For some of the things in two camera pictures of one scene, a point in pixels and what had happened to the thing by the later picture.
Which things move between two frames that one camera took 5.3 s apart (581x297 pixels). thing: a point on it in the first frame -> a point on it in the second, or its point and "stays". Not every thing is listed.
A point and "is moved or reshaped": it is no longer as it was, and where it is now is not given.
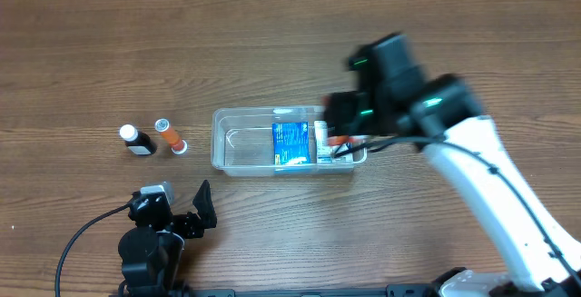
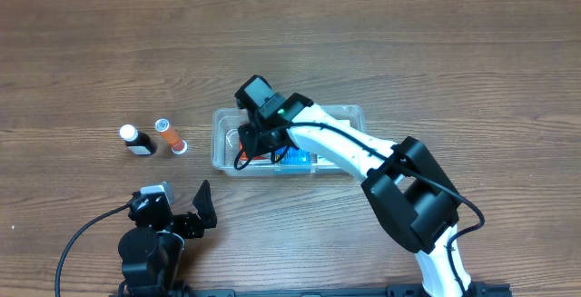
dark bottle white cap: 138,143 stays
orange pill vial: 177,145 stays
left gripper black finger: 203,204 stays
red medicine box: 337,140 is moved or reshaped
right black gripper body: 341,114 -> 250,138
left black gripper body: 190,223 stays
